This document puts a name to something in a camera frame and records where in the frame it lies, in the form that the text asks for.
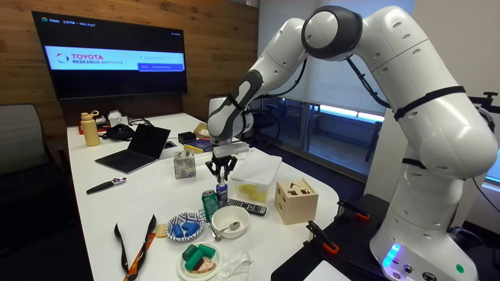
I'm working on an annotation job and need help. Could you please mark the white bowl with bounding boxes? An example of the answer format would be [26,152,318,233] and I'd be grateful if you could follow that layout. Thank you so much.
[210,205,252,241]

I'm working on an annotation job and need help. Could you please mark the metal spoon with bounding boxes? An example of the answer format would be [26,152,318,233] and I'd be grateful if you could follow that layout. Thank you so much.
[213,221,243,243]

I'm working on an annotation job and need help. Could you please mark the clear plastic storage bin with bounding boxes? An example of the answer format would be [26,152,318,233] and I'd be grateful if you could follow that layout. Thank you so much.
[229,149,285,205]

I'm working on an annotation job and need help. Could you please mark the black remote control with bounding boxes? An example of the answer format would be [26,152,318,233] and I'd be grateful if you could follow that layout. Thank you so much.
[227,197,269,218]

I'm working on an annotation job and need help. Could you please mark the blue book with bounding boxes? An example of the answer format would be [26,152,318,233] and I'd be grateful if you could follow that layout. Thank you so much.
[184,136,216,155]

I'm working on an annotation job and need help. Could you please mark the wall television screen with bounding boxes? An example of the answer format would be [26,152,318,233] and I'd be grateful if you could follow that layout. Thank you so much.
[32,12,190,102]

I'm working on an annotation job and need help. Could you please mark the bowl with green item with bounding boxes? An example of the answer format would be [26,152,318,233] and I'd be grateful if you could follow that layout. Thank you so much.
[177,243,224,281]

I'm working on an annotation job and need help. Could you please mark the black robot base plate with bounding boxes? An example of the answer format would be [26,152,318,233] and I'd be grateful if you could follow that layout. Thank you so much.
[271,194,398,281]

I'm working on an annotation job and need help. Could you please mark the orange black clamp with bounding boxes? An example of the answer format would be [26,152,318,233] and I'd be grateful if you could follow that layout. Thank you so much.
[305,219,341,257]
[337,200,373,224]

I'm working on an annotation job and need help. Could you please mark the blue block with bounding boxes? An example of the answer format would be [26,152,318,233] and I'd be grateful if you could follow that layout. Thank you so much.
[185,221,204,238]
[171,222,188,239]

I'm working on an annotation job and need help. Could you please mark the yellow water bottle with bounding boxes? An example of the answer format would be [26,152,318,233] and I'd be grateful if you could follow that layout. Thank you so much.
[79,110,102,149]

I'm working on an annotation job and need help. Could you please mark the black laptop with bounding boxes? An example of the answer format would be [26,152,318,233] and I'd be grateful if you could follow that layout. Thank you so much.
[94,124,173,175]

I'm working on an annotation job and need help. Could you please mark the blue patterned plate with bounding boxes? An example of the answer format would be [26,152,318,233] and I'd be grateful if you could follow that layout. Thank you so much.
[166,211,209,244]

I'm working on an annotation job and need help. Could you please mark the green block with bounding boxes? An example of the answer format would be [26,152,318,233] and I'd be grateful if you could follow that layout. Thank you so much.
[196,243,218,261]
[182,244,204,272]

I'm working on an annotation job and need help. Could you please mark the white paper sheet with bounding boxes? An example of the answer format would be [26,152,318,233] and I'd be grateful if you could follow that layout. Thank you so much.
[304,260,352,281]

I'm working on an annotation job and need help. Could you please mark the crumpled clear plastic wrap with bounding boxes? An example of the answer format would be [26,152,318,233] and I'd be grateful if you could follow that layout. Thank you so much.
[218,252,255,281]

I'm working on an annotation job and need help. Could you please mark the wooden shape sorter box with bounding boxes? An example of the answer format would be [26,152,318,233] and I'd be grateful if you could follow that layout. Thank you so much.
[274,179,321,227]

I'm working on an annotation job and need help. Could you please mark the black marker pen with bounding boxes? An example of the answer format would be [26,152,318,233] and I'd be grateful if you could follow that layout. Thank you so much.
[85,177,129,197]

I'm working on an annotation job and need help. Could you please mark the small black box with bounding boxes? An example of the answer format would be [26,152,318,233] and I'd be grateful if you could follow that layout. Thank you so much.
[177,132,199,146]

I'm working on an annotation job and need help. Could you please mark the grey office chair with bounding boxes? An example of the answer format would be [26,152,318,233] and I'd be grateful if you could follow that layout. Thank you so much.
[0,104,54,179]

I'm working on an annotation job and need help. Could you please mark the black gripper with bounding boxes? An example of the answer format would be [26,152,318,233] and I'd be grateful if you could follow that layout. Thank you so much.
[205,141,244,185]

